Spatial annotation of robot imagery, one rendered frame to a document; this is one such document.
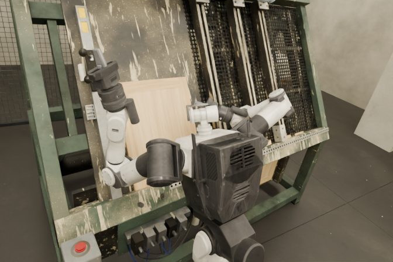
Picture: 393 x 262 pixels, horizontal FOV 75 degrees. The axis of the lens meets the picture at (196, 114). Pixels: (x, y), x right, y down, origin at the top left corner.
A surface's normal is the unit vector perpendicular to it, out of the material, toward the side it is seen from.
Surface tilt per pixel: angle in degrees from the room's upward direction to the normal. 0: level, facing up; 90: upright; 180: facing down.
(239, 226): 22
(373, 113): 90
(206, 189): 90
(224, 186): 81
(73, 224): 58
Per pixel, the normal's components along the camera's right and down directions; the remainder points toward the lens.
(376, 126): -0.87, 0.11
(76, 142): 0.55, -0.10
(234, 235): 0.33, -0.66
